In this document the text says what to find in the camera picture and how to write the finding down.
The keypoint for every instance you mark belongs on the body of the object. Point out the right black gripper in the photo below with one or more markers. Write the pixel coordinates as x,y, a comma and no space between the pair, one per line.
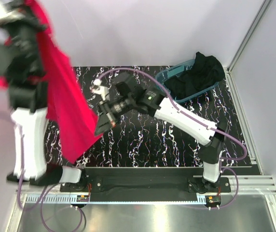
105,120

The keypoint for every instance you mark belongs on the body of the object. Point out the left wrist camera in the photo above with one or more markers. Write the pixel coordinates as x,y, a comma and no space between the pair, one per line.
3,12

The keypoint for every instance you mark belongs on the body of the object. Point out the white slotted cable duct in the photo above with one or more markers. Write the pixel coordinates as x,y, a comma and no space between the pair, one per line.
127,199

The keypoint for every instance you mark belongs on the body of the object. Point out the aluminium front rail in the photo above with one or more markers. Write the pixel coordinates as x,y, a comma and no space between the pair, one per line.
244,184

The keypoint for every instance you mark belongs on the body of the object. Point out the teal transparent plastic bin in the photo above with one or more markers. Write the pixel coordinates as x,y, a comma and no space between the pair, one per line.
176,71

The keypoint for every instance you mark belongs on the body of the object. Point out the pink red t shirt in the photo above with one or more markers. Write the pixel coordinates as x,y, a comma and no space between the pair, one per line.
67,105

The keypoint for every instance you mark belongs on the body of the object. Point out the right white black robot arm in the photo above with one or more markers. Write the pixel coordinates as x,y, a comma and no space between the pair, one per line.
155,103

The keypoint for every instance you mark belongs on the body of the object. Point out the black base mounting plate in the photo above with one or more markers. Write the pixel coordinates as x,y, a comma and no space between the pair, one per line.
174,172

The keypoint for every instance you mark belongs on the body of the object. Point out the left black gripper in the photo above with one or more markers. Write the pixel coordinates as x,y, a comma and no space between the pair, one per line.
30,17

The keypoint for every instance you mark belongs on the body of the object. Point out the right aluminium frame post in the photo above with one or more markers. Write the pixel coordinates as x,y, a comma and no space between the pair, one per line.
254,25

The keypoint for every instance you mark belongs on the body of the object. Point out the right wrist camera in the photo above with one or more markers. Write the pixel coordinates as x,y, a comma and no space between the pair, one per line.
101,90

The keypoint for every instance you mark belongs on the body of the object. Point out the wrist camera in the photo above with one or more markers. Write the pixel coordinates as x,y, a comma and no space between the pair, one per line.
101,90
3,12

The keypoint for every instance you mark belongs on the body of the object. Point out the black t shirt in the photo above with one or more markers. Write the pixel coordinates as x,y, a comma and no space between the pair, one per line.
204,73

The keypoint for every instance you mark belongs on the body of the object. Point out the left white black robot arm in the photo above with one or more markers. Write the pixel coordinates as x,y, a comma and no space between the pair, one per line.
41,86

